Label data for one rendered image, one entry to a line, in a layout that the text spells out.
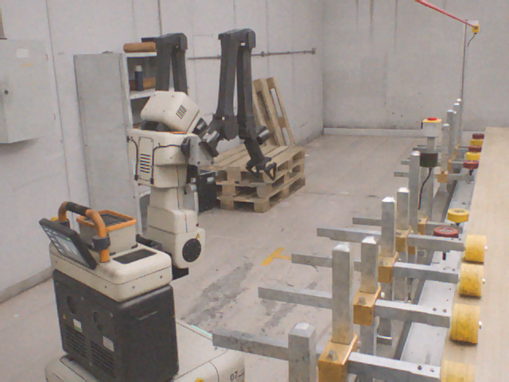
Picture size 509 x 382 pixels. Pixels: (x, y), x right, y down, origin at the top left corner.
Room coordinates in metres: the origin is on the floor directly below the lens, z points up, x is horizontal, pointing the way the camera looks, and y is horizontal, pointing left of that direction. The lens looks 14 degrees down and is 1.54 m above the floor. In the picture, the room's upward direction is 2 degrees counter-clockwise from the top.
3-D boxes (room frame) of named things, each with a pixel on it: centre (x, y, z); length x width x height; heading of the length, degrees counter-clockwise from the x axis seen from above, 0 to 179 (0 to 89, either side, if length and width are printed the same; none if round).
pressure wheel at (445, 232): (1.84, -0.67, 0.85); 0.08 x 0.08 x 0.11
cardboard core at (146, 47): (4.61, 0.86, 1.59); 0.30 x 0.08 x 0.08; 66
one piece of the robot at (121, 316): (2.08, 0.57, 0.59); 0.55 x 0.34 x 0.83; 45
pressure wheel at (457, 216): (2.05, -0.79, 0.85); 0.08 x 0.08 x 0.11
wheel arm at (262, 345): (0.98, -0.13, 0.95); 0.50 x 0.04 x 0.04; 66
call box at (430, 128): (2.39, -0.78, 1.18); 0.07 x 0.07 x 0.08; 66
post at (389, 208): (1.46, -0.37, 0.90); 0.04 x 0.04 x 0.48; 66
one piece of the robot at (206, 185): (2.35, 0.29, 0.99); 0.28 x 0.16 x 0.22; 45
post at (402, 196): (1.69, -0.47, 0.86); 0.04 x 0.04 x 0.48; 66
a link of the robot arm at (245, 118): (2.32, 0.02, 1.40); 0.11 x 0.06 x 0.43; 45
